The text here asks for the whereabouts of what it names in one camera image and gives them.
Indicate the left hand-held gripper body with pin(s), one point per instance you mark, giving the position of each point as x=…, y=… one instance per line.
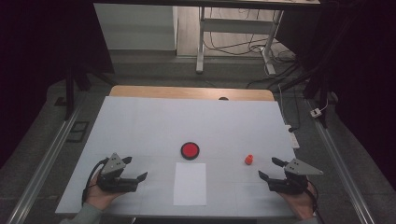
x=113, y=166

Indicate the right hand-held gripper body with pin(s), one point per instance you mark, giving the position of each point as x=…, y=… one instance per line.
x=295, y=179

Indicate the small red ball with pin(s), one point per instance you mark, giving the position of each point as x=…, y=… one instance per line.
x=249, y=160

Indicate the wooden table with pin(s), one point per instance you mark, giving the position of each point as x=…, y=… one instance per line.
x=186, y=92

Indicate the white power strip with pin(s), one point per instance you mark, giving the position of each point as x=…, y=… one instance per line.
x=293, y=140

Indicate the dark curtain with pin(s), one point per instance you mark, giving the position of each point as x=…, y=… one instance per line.
x=37, y=46
x=364, y=62

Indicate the person's left hand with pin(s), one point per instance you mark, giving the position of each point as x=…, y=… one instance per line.
x=101, y=199

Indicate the light grey panel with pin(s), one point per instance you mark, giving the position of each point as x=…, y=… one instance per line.
x=134, y=28

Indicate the white paper sheet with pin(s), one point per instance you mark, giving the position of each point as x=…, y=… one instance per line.
x=190, y=186

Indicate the white-framed desk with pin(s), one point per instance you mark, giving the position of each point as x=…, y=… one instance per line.
x=236, y=25

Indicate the dark floor socket plate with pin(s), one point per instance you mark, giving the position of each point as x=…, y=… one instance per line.
x=77, y=131

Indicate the person's right hand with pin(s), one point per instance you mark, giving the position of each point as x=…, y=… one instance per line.
x=299, y=203

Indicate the large white table mat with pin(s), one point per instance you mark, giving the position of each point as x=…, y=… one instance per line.
x=174, y=124

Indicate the black table grommet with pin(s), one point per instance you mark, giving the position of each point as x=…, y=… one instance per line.
x=223, y=98

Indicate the small white adapter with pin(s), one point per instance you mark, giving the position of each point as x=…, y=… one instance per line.
x=316, y=112

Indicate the round red ink pad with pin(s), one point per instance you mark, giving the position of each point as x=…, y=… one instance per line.
x=190, y=150

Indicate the black metal stand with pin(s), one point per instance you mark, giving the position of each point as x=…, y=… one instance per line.
x=70, y=93
x=320, y=90

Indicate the aluminium floor rail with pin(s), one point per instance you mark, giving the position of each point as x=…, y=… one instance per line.
x=46, y=161
x=339, y=161

